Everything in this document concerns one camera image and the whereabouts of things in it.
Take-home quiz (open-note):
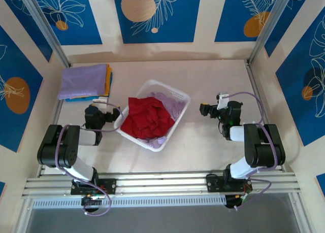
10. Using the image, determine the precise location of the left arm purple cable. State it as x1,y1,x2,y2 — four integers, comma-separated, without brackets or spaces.
55,102,121,216

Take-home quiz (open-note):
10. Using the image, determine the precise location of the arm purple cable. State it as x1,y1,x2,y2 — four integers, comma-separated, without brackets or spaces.
227,91,279,211
55,102,121,216

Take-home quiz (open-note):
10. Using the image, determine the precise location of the black connector box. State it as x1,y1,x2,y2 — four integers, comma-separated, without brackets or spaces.
224,194,244,210
81,196,102,210

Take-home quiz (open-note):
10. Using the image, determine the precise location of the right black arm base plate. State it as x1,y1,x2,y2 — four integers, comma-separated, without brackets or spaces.
206,174,253,193

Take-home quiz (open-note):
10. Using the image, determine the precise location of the white slotted cable duct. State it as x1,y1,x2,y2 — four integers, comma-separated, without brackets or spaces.
32,195,226,209

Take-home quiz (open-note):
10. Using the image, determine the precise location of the crumpled lilac t-shirt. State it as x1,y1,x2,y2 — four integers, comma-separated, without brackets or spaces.
142,90,186,146

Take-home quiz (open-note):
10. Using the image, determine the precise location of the right aluminium side rail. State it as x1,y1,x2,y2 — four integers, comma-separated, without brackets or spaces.
245,60,286,172

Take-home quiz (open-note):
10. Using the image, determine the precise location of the folded lilac t-shirt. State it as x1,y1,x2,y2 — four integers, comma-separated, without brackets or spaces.
57,64,107,101

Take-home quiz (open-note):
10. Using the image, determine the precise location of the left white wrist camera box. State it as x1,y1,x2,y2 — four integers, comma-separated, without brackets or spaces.
92,96,109,105

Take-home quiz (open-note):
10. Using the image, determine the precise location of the right black connector box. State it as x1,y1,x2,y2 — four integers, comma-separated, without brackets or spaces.
224,194,244,210

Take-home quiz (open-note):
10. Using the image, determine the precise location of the left black connector box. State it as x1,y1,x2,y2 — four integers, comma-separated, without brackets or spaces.
81,196,102,210

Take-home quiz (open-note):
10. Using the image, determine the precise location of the aluminium rail beam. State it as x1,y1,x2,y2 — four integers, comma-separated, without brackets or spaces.
21,171,303,201

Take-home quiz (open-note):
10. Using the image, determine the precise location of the folded yellow orange t-shirt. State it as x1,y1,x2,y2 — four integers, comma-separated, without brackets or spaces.
103,64,114,97

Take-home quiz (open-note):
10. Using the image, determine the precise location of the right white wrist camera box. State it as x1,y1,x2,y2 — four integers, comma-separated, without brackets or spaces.
216,92,231,110

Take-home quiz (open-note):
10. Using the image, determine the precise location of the folded blue t-shirt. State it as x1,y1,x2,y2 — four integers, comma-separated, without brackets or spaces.
64,95,95,103

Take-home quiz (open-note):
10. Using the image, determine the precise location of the red t-shirt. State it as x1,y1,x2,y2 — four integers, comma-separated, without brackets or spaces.
120,96,176,140

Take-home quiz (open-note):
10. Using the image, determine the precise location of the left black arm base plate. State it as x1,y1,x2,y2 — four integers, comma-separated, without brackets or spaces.
70,178,117,195

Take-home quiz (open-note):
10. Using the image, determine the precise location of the right aluminium frame post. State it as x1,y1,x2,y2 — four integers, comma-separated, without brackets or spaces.
248,0,297,66

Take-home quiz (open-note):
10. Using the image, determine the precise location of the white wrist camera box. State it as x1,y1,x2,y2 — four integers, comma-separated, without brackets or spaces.
92,96,109,105
216,92,231,110

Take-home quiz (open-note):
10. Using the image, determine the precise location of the white plastic laundry basket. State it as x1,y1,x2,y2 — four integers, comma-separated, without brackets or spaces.
113,79,191,152

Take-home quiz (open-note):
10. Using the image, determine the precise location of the aluminium frame post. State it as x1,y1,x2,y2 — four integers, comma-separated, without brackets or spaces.
248,0,297,66
19,0,72,68

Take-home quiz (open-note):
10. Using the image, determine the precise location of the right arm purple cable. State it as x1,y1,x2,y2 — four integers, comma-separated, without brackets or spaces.
227,91,279,211

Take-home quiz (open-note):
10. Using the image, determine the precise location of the left aluminium frame post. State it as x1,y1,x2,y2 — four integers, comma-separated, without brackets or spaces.
19,0,72,68

